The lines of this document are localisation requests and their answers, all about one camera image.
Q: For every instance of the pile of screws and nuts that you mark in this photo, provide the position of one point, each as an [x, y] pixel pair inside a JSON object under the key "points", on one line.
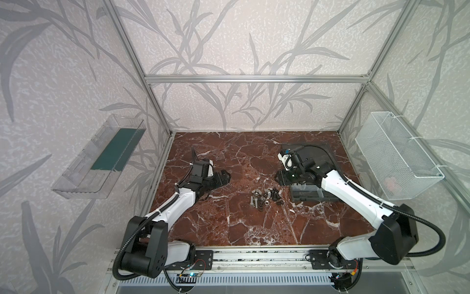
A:
{"points": [[262, 199]]}

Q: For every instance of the clear plastic organizer box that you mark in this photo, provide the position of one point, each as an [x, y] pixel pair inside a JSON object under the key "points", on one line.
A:
{"points": [[312, 193]]}

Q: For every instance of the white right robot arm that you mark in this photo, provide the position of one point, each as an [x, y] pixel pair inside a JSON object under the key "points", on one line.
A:
{"points": [[395, 227]]}

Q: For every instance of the aluminium rear crossbar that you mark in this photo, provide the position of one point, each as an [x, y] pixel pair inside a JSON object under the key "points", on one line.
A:
{"points": [[154, 79]]}

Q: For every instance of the pink object in basket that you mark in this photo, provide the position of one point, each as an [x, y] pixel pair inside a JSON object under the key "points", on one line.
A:
{"points": [[392, 185]]}

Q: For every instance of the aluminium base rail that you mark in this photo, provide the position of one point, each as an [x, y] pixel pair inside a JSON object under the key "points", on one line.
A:
{"points": [[270, 259]]}

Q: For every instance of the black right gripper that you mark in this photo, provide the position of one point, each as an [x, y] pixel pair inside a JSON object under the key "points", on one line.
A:
{"points": [[281, 178]]}

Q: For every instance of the clear wall shelf green bottom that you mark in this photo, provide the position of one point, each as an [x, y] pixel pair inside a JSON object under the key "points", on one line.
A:
{"points": [[97, 168]]}

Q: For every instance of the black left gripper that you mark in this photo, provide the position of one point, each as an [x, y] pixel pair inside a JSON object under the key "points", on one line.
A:
{"points": [[218, 182]]}

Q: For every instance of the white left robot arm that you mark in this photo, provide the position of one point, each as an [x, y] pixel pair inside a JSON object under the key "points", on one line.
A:
{"points": [[145, 249]]}

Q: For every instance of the white wire mesh basket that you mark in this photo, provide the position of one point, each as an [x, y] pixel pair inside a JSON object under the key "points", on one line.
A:
{"points": [[392, 151]]}

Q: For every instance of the aluminium frame post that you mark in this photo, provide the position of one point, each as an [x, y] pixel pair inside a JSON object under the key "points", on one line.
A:
{"points": [[405, 14]]}

